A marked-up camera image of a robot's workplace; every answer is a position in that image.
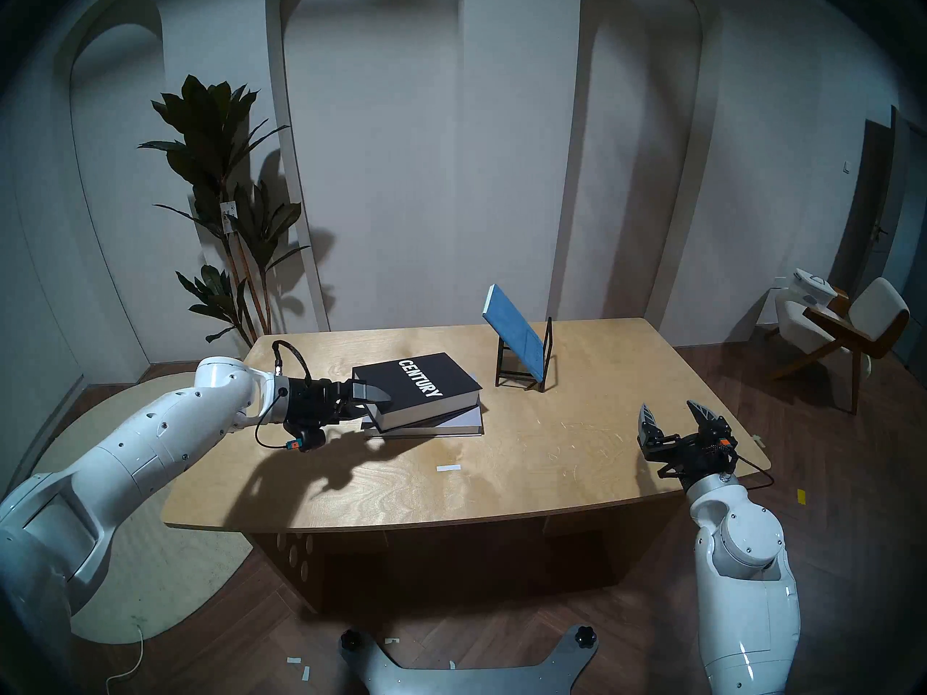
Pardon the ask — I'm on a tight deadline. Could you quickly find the wooden table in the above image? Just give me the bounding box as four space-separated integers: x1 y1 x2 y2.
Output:
161 316 772 616

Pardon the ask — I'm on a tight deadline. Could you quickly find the pale grey thin book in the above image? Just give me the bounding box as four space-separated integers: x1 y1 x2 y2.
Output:
361 403 485 439

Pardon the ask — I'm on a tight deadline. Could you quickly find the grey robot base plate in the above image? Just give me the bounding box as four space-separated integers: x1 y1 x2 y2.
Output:
340 624 601 695

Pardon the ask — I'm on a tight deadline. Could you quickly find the black wire book stand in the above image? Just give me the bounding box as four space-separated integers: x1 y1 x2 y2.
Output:
494 316 555 395

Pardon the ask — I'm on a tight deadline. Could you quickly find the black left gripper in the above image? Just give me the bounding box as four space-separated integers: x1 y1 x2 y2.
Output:
286 378 395 454

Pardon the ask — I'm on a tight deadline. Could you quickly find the white floor cable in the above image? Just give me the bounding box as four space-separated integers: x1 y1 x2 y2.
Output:
106 617 145 691

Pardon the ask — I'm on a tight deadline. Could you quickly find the white wooden armchair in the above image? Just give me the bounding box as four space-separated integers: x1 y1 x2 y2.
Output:
767 267 912 415

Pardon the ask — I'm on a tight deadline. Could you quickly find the thick black Century book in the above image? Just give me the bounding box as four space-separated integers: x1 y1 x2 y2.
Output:
352 351 484 434

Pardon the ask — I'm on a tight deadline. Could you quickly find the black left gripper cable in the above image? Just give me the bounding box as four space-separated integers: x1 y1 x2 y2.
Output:
253 340 314 450

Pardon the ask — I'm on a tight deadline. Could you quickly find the round cream rug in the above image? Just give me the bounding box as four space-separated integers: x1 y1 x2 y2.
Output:
33 371 255 646

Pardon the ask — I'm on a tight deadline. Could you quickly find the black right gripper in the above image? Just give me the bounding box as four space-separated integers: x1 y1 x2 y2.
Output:
637 400 740 491

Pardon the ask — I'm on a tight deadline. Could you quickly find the dark door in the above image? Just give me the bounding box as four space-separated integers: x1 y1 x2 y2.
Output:
829 105 927 355

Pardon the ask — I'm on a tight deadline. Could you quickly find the tall green potted plant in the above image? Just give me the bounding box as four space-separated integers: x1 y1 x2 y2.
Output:
137 74 313 348

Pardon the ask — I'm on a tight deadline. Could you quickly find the blue book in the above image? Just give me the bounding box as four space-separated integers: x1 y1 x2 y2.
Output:
482 283 548 384

